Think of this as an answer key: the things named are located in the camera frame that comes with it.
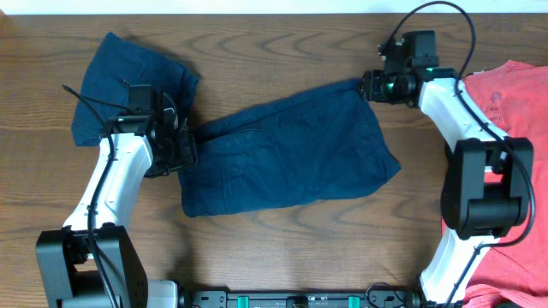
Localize navy blue shorts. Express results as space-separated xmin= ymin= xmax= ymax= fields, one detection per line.
xmin=179 ymin=79 xmax=401 ymax=217

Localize red t-shirt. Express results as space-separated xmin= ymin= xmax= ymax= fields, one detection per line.
xmin=463 ymin=60 xmax=547 ymax=307

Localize folded navy shorts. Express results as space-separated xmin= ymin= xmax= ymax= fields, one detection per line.
xmin=80 ymin=33 xmax=199 ymax=120

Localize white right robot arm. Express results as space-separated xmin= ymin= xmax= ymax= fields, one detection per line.
xmin=358 ymin=68 xmax=535 ymax=307

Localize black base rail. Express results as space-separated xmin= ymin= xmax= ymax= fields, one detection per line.
xmin=176 ymin=282 xmax=426 ymax=308

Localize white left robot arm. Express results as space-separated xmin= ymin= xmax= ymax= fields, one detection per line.
xmin=36 ymin=115 xmax=193 ymax=308

